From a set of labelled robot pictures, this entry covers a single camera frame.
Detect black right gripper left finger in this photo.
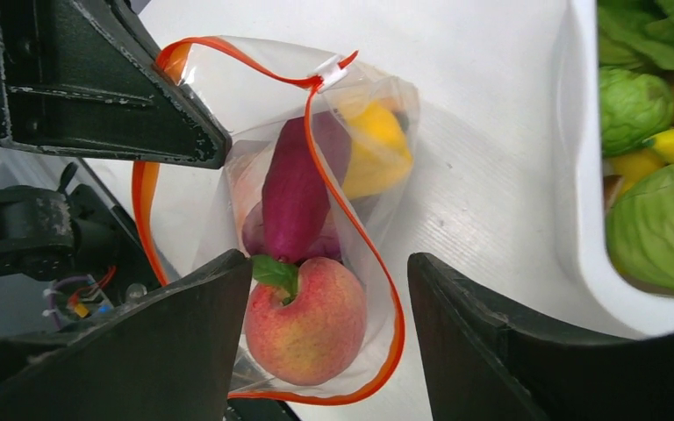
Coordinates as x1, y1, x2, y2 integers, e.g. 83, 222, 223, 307
0, 250, 252, 420

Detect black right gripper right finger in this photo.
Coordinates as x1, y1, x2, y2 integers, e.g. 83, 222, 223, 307
407, 253, 674, 420

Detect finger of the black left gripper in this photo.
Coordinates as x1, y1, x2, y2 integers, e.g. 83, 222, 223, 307
0, 1, 232, 169

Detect large pink peach toy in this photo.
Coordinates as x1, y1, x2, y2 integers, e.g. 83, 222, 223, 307
243, 254, 367, 386

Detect purple sweet potato toy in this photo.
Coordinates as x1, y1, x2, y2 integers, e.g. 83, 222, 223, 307
261, 111, 354, 266

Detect yellow bell pepper toy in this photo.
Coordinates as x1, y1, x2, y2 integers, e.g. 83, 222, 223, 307
338, 101, 413, 199

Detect clear zip bag orange zipper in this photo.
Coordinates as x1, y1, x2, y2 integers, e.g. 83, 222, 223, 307
132, 36, 420, 406

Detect purple onion toy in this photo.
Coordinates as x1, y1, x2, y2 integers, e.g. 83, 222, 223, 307
240, 202, 342, 264

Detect white plastic food bin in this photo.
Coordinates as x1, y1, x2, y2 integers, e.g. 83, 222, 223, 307
552, 0, 674, 339

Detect small green lime toy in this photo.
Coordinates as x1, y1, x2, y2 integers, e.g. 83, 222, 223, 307
599, 67, 674, 158

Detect green leaf vegetable toy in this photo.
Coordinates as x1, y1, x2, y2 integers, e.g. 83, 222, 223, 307
597, 0, 674, 73

